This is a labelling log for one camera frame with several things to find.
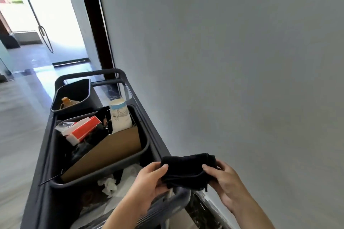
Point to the black cloth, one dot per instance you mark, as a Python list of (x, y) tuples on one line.
[(185, 171)]

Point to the person's left hand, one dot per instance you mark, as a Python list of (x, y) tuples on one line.
[(142, 186)]

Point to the clear plastic packet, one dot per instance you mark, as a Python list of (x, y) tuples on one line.
[(67, 126)]

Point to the small black plastic bin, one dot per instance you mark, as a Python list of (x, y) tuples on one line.
[(80, 94)]

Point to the person's right hand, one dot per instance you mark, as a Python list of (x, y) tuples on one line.
[(228, 186)]

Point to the person's left thumb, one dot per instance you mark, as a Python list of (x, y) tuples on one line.
[(162, 170)]

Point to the amber bottle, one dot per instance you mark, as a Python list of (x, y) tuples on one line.
[(66, 102)]

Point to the person's right forearm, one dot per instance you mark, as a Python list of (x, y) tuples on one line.
[(252, 215)]

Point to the red and white box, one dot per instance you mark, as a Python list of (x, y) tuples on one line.
[(83, 129)]

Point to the dark door frame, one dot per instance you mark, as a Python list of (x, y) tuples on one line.
[(96, 22)]

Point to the dark grey service cart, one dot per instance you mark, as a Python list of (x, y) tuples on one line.
[(40, 183)]

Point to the person's right thumb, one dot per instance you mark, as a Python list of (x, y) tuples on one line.
[(210, 171)]

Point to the crumpled white tissue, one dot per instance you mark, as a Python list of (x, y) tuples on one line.
[(108, 184)]

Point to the thin black stick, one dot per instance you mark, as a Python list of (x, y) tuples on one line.
[(51, 179)]

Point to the person's left forearm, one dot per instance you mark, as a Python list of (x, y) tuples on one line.
[(126, 215)]

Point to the brown cardboard sheet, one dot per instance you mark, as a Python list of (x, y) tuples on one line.
[(107, 151)]

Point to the large black plastic bin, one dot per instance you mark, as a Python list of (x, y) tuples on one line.
[(143, 140)]

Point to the black plastic bag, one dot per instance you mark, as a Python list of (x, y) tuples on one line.
[(88, 145)]

